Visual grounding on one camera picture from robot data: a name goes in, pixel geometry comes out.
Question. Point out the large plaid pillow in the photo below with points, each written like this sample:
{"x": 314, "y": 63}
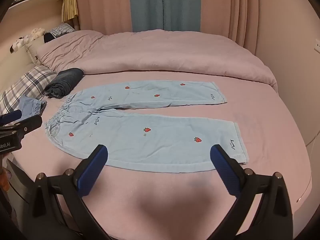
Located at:
{"x": 23, "y": 86}

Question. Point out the cream headboard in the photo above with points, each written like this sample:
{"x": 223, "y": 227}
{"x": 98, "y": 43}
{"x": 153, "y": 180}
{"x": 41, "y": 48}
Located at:
{"x": 15, "y": 62}

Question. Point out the pink bed sheet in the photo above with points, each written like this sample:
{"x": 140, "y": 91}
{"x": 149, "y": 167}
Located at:
{"x": 262, "y": 120}

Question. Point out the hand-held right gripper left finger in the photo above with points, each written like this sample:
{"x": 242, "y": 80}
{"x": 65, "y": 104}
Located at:
{"x": 93, "y": 170}

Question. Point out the yellowish hanging cloth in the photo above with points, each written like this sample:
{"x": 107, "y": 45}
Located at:
{"x": 69, "y": 7}

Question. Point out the dark navy cushion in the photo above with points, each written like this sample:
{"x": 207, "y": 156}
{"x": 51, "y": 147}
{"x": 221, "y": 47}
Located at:
{"x": 50, "y": 37}

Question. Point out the folded dark denim jeans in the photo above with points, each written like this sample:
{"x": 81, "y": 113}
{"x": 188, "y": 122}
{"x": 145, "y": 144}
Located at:
{"x": 66, "y": 81}

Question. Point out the small plaid pillow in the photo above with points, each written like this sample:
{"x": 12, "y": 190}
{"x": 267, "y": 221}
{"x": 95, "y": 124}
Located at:
{"x": 61, "y": 28}

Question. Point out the pink duvet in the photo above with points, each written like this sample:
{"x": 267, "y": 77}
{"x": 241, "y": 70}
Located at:
{"x": 162, "y": 55}

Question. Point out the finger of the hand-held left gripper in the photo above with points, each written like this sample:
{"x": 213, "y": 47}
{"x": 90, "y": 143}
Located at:
{"x": 12, "y": 116}
{"x": 27, "y": 126}

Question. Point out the small blue denim shorts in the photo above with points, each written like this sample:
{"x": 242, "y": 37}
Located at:
{"x": 31, "y": 105}

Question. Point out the cream pillow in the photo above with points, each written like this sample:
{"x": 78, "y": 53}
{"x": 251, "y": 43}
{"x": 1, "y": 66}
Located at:
{"x": 33, "y": 50}

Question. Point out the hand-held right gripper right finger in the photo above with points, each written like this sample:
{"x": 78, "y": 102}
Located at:
{"x": 225, "y": 171}

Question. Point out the black and white plush toy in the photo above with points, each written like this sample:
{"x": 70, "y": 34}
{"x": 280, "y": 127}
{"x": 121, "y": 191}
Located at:
{"x": 20, "y": 43}

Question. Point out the light blue strawberry pants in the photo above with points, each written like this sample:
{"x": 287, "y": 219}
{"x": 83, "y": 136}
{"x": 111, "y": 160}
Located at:
{"x": 155, "y": 140}

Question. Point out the pink curtain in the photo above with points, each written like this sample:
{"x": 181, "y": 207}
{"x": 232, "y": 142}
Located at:
{"x": 102, "y": 5}

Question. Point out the teal curtain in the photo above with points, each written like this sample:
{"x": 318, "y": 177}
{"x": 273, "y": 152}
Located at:
{"x": 165, "y": 5}

